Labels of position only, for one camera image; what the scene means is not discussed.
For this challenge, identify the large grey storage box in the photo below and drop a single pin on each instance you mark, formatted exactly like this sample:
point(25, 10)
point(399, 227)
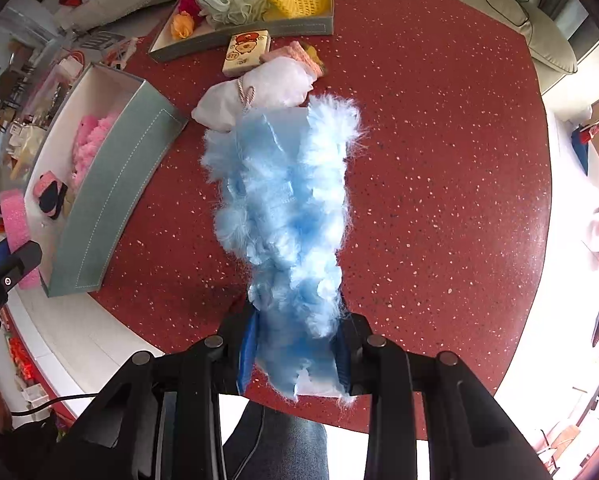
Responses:
point(109, 185)

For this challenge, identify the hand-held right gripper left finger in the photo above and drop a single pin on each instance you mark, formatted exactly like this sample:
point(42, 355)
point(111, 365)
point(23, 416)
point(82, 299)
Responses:
point(247, 350)

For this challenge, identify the orange fabric rose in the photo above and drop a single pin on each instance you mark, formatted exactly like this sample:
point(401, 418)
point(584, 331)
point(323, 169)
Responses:
point(182, 25)

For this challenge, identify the pink fluffy sock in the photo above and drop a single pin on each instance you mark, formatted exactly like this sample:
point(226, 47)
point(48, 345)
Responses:
point(94, 145)

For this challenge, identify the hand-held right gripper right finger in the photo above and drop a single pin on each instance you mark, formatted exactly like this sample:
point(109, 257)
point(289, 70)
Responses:
point(340, 360)

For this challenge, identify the person's leg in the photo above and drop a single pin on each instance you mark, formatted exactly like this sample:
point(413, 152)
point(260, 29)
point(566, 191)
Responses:
point(279, 445)

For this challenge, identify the yellow scouring sponge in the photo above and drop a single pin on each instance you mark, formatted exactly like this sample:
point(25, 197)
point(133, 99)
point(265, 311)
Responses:
point(313, 55)

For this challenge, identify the grey perforated stool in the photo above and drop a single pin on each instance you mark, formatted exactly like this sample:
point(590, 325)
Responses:
point(102, 40)

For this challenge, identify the salmon pink knitted sock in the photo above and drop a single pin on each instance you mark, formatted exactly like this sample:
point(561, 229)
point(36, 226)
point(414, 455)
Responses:
point(289, 50)

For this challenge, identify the grey shallow tray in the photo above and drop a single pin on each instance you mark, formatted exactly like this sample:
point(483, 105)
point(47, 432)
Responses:
point(239, 35)

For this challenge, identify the pink sock with dark lining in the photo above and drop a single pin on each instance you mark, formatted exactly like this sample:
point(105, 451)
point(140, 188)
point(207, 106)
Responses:
point(49, 195)

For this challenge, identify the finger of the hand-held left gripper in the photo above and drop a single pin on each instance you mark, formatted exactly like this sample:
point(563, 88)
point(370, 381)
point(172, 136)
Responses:
point(14, 260)

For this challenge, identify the light blue fluffy sock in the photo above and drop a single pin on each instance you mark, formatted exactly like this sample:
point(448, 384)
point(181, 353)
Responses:
point(284, 210)

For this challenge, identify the blue flat object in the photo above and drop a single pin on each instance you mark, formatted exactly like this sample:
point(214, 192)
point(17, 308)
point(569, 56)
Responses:
point(579, 150)

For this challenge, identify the pink sponge block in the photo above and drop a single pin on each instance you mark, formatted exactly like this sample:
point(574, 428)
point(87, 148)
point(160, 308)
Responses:
point(17, 220)

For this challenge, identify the cartoon print tissue packet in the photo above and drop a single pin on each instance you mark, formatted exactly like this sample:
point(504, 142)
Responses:
point(244, 52)

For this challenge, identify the beige sock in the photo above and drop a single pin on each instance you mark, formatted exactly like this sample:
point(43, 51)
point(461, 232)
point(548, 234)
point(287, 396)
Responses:
point(68, 206)

